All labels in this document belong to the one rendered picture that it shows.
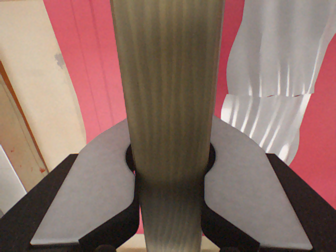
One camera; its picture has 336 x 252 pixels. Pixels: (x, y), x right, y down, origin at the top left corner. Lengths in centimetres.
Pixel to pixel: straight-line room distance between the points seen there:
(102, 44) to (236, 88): 11
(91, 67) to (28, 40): 5
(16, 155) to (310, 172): 29
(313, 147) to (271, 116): 6
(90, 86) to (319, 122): 20
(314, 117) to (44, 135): 25
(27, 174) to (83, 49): 13
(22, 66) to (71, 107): 5
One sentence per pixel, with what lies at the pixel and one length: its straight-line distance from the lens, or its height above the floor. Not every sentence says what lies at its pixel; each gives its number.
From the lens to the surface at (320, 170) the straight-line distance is 26.
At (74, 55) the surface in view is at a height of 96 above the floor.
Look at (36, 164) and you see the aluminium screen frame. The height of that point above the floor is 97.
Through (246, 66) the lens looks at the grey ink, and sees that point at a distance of 17.
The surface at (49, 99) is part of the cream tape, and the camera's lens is 21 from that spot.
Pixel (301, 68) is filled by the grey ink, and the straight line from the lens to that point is 19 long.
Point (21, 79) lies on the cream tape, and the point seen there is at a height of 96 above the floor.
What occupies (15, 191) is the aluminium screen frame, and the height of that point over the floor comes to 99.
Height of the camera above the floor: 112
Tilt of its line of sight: 60 degrees down
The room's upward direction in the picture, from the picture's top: 176 degrees counter-clockwise
